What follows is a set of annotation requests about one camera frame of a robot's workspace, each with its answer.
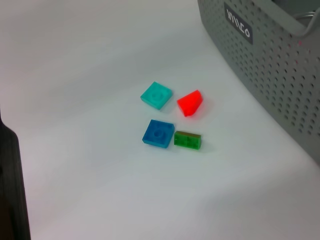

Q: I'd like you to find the grey-green perforated storage bin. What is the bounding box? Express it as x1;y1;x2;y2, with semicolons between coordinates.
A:
197;0;320;166

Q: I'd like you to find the green rectangular brick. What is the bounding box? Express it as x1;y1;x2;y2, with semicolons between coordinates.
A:
173;130;202;151

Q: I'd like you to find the tall red wedge brick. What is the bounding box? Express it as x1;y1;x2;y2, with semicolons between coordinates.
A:
176;89;207;118

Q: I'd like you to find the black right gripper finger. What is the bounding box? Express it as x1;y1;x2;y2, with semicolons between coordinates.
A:
0;109;32;240

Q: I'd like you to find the blue square plate brick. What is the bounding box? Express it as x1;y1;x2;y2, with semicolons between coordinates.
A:
141;119;176;150

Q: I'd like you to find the teal square plate brick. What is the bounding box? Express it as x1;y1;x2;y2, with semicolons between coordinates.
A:
139;81;173;111

